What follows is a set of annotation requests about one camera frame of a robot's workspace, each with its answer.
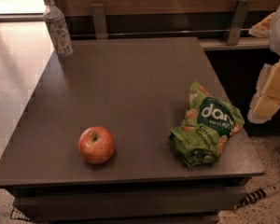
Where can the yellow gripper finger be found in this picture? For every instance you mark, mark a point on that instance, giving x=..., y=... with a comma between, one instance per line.
x=261, y=29
x=266, y=101

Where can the green rice chip bag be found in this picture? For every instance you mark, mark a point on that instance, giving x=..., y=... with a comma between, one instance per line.
x=206, y=128

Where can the plastic bottle with label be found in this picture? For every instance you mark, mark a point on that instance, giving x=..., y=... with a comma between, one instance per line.
x=57, y=28

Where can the striped black white object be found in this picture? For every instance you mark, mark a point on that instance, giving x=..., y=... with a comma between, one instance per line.
x=257, y=195

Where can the grey table drawer unit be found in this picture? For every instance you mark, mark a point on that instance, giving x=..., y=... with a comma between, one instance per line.
x=127, y=200

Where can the red apple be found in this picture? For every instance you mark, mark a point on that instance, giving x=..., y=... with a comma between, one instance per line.
x=96, y=145

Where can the right metal bracket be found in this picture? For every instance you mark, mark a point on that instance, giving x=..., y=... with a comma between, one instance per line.
x=237, y=22

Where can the wire rack on floor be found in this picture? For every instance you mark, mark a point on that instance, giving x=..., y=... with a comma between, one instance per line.
x=18, y=215

